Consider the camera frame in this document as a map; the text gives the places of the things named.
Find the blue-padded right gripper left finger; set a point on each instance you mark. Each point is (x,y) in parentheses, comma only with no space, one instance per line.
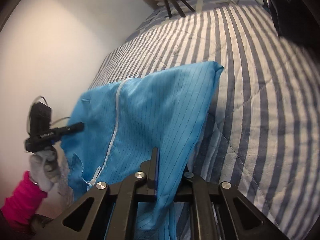
(153,172)

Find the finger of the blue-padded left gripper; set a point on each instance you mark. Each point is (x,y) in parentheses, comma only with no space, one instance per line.
(75,128)

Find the dark navy puffer jacket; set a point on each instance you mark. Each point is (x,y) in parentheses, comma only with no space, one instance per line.
(298,22)

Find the left hand in grey glove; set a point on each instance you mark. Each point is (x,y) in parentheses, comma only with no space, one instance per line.
(44,168)

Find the light blue work coat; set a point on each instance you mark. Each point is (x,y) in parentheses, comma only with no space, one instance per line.
(124,121)

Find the blue white striped quilt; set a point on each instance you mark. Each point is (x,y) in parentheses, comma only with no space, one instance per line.
(261,132)

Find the left forearm in pink sleeve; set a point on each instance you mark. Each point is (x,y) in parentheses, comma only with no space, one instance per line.
(25,200)

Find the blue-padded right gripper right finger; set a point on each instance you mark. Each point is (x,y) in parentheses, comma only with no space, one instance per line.
(189,175)

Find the blue checkered bed sheet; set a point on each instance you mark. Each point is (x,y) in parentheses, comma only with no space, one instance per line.
(160,15)

